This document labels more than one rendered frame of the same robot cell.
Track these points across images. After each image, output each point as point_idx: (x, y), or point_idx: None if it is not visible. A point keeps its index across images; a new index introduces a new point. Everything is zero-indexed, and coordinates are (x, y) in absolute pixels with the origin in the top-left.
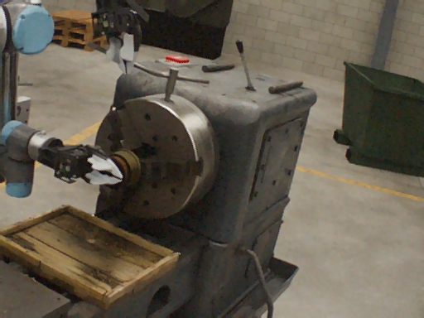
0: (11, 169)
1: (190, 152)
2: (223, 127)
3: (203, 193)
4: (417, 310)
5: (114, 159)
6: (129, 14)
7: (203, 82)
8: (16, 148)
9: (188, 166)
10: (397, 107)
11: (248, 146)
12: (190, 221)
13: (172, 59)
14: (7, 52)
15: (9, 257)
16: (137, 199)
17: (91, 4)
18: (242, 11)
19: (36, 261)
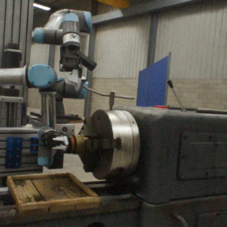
0: (38, 149)
1: (111, 134)
2: (145, 125)
3: (130, 165)
4: None
5: (68, 136)
6: (76, 58)
7: (130, 98)
8: (40, 138)
9: (109, 142)
10: None
11: (157, 135)
12: (135, 188)
13: (157, 106)
14: (31, 87)
15: (8, 189)
16: (96, 167)
17: None
18: None
19: (11, 188)
